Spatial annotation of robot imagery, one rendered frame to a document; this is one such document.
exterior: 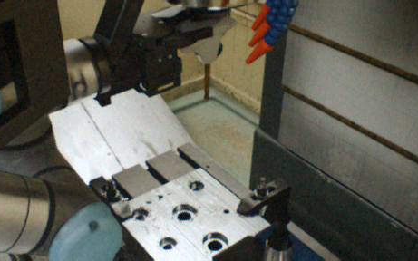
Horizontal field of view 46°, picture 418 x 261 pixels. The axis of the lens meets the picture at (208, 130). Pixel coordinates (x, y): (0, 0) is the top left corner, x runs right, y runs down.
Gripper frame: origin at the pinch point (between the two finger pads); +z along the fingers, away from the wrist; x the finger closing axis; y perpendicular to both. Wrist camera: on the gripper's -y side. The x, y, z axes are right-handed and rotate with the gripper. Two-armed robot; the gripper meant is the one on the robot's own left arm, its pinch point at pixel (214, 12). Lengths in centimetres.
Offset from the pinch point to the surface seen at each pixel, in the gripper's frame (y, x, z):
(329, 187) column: 59, -4, 42
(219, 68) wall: 74, -94, 79
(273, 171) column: 66, -24, 42
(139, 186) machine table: 53, -29, 0
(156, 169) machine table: 53, -32, 7
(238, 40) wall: 57, -84, 80
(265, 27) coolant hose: -4.1, 15.2, -5.2
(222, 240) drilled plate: 44.9, 2.1, 0.2
